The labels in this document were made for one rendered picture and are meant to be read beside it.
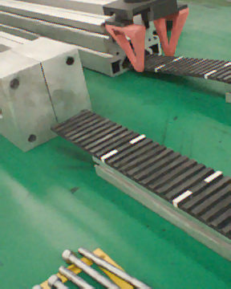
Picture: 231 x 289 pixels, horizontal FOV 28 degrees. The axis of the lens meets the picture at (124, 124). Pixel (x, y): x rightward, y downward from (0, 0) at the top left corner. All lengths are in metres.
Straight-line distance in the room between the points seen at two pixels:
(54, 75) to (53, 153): 0.09
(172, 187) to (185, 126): 0.16
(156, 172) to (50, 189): 0.12
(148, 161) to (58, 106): 0.18
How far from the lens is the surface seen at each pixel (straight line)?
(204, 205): 0.36
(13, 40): 0.69
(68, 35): 0.77
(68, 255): 0.38
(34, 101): 0.54
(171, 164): 0.41
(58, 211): 0.44
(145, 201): 0.41
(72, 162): 0.51
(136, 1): 0.64
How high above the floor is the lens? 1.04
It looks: 27 degrees down
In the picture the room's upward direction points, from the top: 12 degrees counter-clockwise
